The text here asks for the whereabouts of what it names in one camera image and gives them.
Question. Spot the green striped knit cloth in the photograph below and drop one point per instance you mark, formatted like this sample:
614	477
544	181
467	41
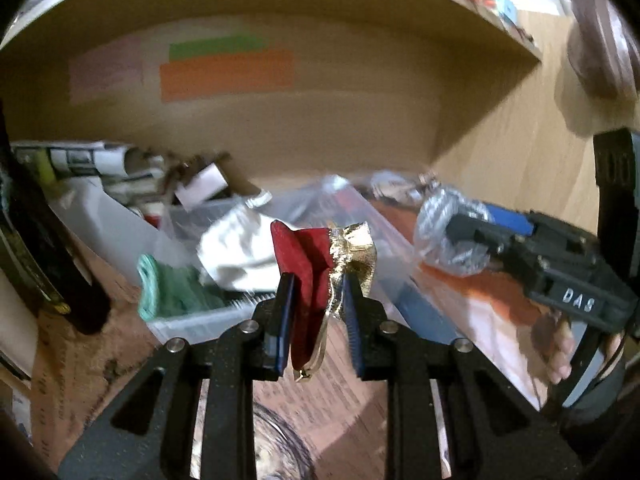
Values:
168	292

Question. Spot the pink sticky note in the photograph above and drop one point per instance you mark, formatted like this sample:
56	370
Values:
115	66

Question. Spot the dark wine bottle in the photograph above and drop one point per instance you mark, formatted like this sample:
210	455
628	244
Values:
43	249

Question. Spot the white drawstring pouch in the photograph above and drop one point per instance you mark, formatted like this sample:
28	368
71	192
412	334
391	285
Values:
237	252

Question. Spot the clear plastic storage bin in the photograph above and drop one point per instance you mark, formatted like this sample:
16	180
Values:
332	201

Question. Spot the orange sticky note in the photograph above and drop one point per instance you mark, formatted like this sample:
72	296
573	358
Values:
210	75

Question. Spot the vintage newspaper print mat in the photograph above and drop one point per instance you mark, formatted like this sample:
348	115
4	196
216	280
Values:
333	426

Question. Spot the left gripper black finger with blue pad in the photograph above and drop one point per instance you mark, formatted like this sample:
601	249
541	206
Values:
147	431
448	407

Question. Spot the pink striped curtain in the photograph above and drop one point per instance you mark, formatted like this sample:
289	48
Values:
602	50

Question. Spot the green sticky note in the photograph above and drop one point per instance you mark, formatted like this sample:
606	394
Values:
213	46

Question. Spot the person's right hand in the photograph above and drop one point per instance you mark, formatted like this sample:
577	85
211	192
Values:
554	344

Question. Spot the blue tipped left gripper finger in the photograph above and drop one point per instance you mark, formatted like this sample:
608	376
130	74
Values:
511	219

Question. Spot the blue small box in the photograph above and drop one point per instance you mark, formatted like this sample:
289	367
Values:
508	11

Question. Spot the rolled newspaper stack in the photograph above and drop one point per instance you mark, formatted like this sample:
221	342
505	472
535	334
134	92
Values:
127	173

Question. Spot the red velvet gold pouch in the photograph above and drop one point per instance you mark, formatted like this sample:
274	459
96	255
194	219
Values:
320	258

